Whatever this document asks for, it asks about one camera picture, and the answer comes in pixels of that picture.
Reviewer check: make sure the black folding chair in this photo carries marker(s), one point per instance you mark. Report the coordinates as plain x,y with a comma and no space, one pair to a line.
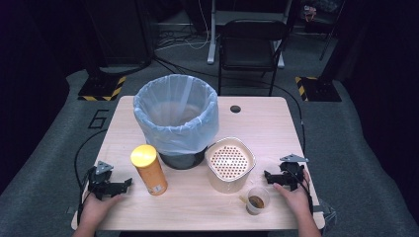
250,49

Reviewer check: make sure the black striped stand base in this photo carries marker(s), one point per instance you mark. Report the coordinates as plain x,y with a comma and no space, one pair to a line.
318,89
102,88

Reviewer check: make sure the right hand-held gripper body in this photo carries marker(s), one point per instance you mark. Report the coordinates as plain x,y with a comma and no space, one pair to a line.
291,173

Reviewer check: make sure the white metal desk frame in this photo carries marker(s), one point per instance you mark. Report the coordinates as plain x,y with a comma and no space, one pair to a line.
212,36

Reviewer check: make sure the trash bin with blue liner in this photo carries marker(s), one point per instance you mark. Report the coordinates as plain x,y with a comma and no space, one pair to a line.
178,121

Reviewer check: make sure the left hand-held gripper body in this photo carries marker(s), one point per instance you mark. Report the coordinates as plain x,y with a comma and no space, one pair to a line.
100,184

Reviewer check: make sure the orange tube can yellow lid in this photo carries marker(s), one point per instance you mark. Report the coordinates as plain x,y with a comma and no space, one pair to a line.
150,171

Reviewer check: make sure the clear plastic cup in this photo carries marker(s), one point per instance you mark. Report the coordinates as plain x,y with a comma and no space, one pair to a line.
257,201

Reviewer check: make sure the black waste bin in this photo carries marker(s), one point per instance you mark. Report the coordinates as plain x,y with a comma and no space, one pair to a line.
183,160

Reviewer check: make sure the cream container with perforated strainer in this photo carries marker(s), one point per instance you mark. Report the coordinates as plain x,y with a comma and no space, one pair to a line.
229,164

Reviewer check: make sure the person's left hand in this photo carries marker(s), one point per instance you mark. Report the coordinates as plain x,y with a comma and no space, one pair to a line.
95,209

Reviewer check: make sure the person's right hand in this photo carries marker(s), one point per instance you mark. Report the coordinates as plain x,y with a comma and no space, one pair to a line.
296,200

